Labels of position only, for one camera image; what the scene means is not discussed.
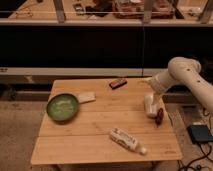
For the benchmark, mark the white plastic bottle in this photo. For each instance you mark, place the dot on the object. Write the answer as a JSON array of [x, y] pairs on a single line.
[[127, 141]]

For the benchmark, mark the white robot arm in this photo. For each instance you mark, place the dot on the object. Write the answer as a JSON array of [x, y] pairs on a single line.
[[184, 71]]

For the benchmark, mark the small brown box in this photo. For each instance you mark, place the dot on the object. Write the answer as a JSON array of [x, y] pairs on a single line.
[[117, 83]]

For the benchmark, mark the brown oval object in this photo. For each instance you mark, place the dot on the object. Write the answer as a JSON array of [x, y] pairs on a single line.
[[159, 117]]

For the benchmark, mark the wooden table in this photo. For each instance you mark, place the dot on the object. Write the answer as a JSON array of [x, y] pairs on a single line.
[[85, 139]]

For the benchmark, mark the black power adapter box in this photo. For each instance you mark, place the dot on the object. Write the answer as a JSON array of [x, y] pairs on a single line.
[[199, 134]]

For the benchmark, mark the green ceramic bowl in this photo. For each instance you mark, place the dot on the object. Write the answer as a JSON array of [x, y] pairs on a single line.
[[62, 107]]

